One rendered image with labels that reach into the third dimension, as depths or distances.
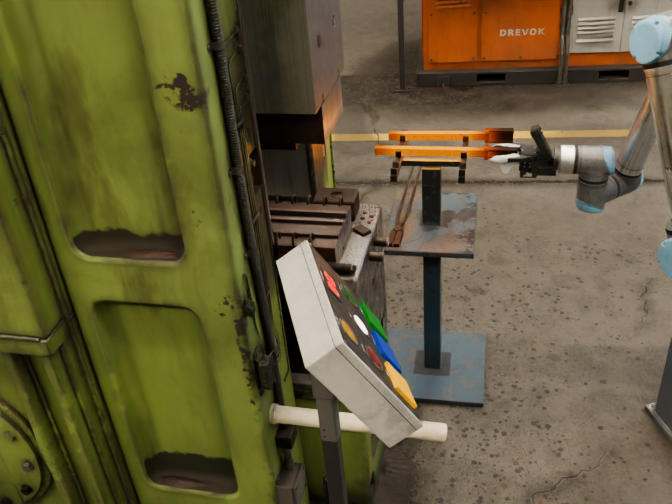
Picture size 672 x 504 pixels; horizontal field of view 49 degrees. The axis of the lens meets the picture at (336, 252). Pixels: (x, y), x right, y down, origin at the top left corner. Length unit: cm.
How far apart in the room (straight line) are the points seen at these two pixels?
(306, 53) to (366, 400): 73
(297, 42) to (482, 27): 395
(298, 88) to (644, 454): 176
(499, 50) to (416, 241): 325
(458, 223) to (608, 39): 326
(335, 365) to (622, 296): 230
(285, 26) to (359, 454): 132
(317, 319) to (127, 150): 57
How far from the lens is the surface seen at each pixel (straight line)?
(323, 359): 126
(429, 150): 244
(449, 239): 247
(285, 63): 164
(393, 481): 259
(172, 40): 142
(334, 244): 191
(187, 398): 202
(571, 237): 379
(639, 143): 247
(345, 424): 190
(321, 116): 172
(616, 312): 334
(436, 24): 549
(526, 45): 556
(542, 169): 245
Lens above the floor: 201
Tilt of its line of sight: 33 degrees down
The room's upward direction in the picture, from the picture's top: 5 degrees counter-clockwise
